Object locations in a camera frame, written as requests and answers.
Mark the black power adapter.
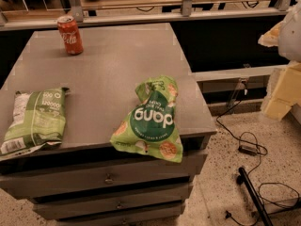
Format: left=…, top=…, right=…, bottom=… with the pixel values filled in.
left=238, top=145, right=258, bottom=156

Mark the orange Coca-Cola can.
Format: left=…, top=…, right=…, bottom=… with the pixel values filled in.
left=57, top=15, right=84, bottom=55

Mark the green Dang chip bag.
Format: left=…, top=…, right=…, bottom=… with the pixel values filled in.
left=110, top=75, right=183, bottom=163

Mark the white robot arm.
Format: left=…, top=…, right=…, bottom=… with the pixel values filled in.
left=258, top=2, right=301, bottom=121

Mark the metal railing frame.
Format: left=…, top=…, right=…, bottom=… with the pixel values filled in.
left=0, top=0, right=298, bottom=31

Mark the black stand leg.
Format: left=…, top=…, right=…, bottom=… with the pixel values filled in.
left=237, top=167, right=274, bottom=226

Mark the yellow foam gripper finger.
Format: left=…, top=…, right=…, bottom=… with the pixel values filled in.
left=258, top=23, right=281, bottom=47
left=261, top=63, right=301, bottom=121

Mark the green jalapeno chip bag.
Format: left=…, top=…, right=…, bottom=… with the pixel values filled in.
left=0, top=88, right=69, bottom=161

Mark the black power cable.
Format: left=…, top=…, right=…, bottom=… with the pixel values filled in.
left=215, top=99, right=301, bottom=226

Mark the grey drawer cabinet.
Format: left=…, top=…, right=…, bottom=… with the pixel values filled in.
left=0, top=24, right=216, bottom=226

